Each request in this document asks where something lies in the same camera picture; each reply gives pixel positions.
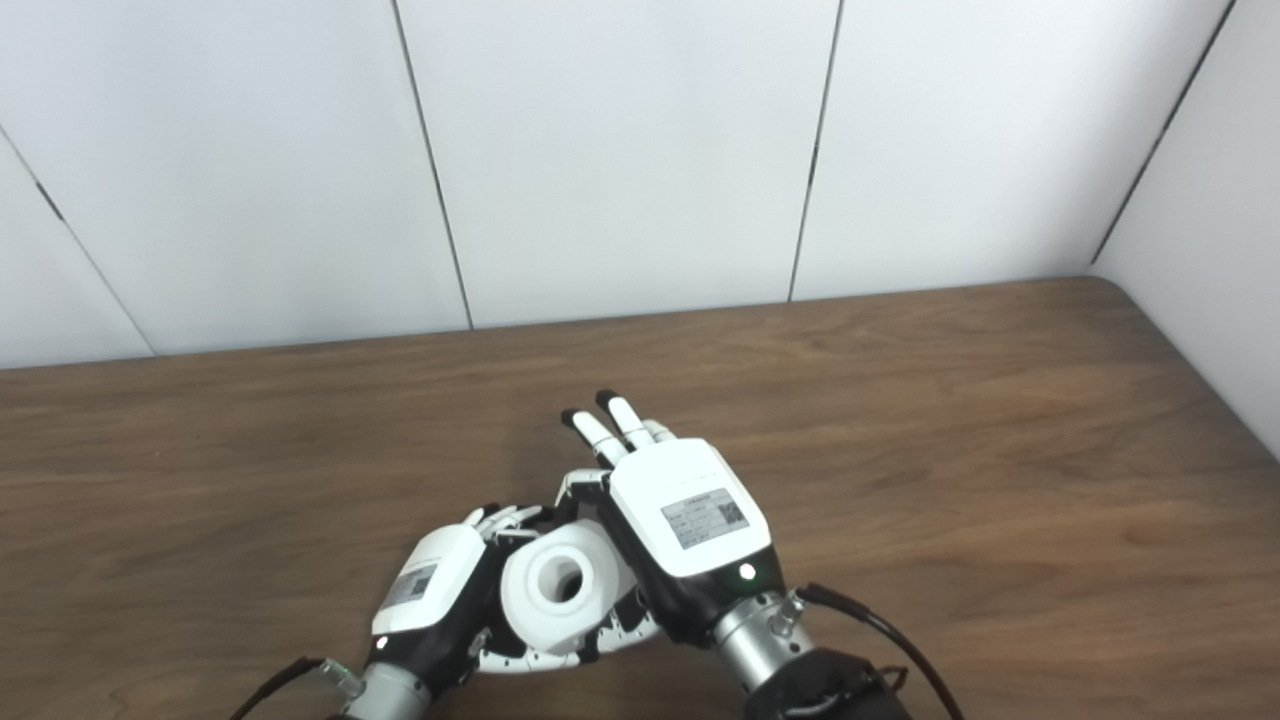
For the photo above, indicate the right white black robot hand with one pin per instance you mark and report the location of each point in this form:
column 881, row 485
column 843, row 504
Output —
column 690, row 520

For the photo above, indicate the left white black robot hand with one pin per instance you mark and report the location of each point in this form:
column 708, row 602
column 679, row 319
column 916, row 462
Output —
column 430, row 600

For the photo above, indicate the round white plastic piece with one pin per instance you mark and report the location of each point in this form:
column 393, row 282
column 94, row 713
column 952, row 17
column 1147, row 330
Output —
column 565, row 585

